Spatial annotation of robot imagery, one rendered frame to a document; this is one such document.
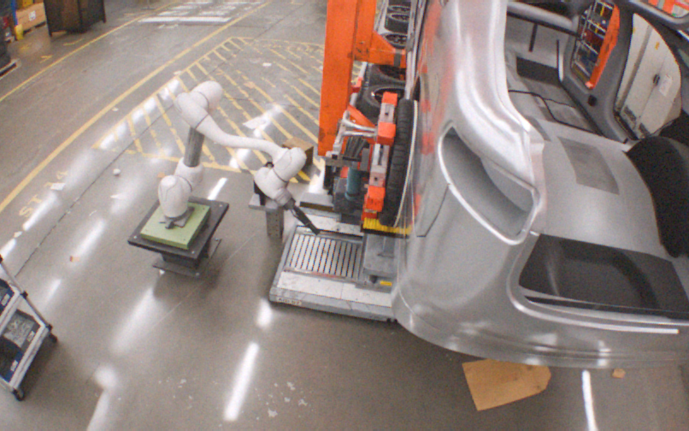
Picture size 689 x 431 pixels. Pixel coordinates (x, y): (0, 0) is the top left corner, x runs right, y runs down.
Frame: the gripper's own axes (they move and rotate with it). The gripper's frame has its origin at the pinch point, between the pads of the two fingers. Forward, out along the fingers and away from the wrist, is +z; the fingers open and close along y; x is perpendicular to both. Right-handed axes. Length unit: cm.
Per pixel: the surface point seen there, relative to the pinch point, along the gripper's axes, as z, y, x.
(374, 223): 21.4, -7.1, 24.1
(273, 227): -9, -57, -34
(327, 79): -53, -37, 58
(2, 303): -94, 67, -133
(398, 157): -3, 28, 56
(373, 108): -18, -140, 74
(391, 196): 8, 26, 42
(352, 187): 1.9, -25.6, 26.6
